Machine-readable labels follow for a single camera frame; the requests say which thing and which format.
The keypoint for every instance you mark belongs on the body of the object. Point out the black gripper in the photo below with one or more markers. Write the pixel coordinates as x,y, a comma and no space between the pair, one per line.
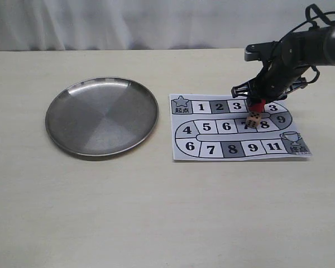
293,65

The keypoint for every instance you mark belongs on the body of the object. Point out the red cylinder game piece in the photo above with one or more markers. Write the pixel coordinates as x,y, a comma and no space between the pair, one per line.
256,105

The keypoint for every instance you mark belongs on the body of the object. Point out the wooden die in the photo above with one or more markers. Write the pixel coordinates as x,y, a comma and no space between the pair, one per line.
253,119

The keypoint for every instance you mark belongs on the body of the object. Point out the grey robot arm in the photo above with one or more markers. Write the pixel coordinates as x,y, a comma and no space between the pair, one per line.
287,65

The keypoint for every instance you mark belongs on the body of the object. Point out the paper game board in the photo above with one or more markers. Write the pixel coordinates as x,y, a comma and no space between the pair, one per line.
212,128

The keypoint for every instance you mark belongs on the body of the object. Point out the round steel plate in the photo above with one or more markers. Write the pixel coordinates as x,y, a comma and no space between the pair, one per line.
101,117

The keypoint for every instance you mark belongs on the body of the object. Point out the white curtain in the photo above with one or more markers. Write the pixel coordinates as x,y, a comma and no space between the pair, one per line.
140,25

